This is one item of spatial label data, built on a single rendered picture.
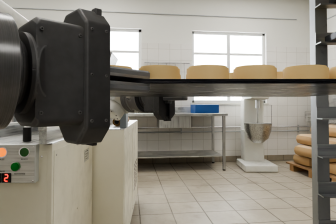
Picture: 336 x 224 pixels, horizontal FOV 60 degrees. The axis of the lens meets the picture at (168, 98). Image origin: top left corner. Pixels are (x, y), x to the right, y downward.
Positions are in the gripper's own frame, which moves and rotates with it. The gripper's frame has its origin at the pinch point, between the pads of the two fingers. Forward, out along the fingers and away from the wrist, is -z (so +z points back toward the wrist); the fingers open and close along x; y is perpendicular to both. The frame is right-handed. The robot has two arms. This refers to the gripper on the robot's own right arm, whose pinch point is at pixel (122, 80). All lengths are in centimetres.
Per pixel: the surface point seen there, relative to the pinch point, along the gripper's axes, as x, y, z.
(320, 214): -28, 1, -58
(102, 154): -31, 132, -77
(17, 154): -19, 90, -16
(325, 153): -14, 0, -58
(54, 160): -23, 86, -29
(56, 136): -14, 90, -31
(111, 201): -60, 129, -81
